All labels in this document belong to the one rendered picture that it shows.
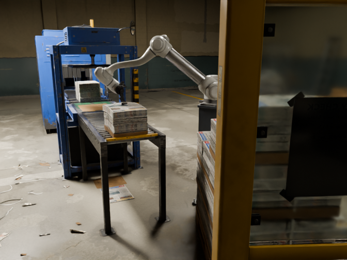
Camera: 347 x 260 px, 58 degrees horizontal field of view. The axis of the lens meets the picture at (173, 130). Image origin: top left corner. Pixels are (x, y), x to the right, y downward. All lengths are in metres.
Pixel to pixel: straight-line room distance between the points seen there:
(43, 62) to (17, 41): 5.20
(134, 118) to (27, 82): 8.84
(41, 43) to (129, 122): 3.74
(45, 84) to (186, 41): 7.45
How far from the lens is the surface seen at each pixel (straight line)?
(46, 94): 6.06
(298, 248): 1.01
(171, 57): 2.66
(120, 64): 2.86
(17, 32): 11.18
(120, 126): 2.51
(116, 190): 3.53
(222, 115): 0.80
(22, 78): 11.19
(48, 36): 6.03
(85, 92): 4.51
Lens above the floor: 1.48
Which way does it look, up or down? 14 degrees down
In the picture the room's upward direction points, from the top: straight up
